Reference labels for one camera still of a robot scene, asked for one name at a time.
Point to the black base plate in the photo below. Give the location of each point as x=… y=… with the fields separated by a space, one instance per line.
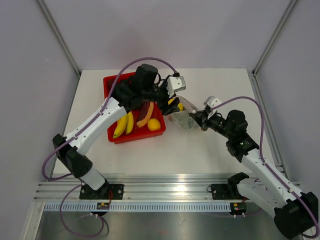
x=227 y=191
x=113 y=191

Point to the netted green melon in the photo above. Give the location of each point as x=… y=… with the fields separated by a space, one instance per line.
x=183 y=119

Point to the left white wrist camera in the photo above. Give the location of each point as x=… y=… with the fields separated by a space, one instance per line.
x=175 y=84

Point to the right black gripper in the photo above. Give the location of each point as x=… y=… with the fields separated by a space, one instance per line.
x=201 y=117

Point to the right aluminium frame post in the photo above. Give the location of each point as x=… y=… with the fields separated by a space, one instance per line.
x=275 y=36

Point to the orange yellow round fruit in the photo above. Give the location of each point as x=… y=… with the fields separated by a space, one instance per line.
x=153 y=125

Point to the left aluminium frame post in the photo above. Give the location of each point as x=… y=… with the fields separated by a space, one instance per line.
x=59 y=37

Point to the aluminium frame post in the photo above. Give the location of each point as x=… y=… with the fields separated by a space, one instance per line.
x=275 y=36
x=59 y=37

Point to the white slotted cable duct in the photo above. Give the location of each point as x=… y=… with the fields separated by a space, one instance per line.
x=135 y=207

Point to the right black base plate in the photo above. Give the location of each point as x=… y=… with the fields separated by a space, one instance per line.
x=227 y=191

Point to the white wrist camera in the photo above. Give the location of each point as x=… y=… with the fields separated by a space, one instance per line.
x=175 y=84
x=210 y=103

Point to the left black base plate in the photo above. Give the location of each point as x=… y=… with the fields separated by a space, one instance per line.
x=113 y=191

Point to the papaya slice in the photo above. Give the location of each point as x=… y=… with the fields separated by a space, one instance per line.
x=145 y=113

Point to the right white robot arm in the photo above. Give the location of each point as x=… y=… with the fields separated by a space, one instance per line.
x=293 y=211

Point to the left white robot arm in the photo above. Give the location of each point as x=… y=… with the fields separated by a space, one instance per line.
x=125 y=95

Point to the clear zip top bag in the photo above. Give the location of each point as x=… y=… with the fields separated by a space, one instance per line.
x=184 y=105

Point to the aluminium mounting rail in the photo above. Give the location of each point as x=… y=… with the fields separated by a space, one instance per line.
x=141 y=188

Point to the yellow banana bunch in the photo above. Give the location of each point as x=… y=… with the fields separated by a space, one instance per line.
x=124 y=125

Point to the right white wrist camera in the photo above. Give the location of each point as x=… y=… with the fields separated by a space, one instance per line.
x=210 y=103

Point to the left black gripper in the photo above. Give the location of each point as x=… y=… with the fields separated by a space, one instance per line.
x=162 y=106

